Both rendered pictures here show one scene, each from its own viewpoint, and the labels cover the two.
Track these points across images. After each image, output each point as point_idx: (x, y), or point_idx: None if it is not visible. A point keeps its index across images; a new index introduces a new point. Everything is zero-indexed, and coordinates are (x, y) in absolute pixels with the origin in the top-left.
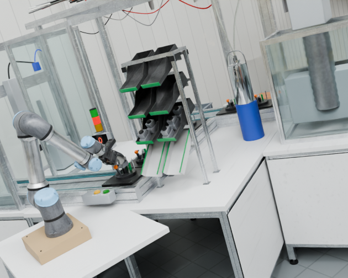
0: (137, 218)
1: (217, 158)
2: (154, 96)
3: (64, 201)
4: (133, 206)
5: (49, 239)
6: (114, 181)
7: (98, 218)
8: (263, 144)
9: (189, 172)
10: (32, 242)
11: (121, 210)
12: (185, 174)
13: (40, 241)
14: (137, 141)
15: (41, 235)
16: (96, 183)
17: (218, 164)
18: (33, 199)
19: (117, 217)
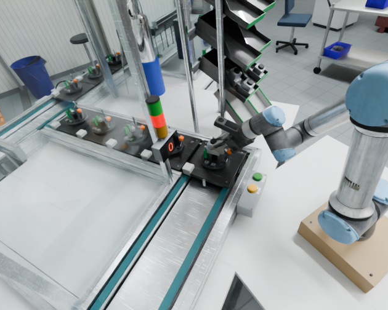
0: (300, 158)
1: (183, 111)
2: (236, 34)
3: (215, 258)
4: (266, 166)
5: (375, 231)
6: (228, 171)
7: (285, 200)
8: (183, 88)
9: (205, 128)
10: (386, 258)
11: (271, 177)
12: (207, 131)
13: (383, 244)
14: (242, 99)
15: (367, 247)
16: (182, 211)
17: (202, 111)
18: (376, 216)
19: (291, 178)
